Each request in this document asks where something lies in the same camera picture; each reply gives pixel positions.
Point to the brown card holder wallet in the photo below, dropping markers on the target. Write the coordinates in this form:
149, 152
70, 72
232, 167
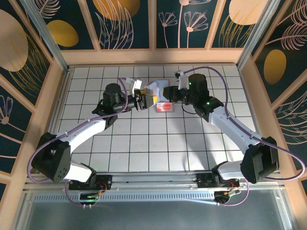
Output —
159, 87

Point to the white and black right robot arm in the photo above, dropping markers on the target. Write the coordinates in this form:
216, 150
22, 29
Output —
230, 127

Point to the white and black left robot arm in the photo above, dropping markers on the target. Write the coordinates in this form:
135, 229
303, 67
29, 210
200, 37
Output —
84, 133

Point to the white card with red circle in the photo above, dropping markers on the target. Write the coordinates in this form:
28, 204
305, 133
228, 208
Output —
165, 107

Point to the grey metal sheet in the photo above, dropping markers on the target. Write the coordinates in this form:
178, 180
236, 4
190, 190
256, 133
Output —
153, 218

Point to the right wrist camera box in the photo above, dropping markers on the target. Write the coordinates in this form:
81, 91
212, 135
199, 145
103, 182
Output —
182, 82

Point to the aluminium corner post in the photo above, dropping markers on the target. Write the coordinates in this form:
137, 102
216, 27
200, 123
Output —
256, 36
48, 36

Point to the long aluminium mounting rail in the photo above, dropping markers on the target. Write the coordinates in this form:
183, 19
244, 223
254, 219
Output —
153, 178

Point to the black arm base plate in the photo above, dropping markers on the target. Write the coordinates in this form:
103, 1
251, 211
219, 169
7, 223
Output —
105, 182
204, 182

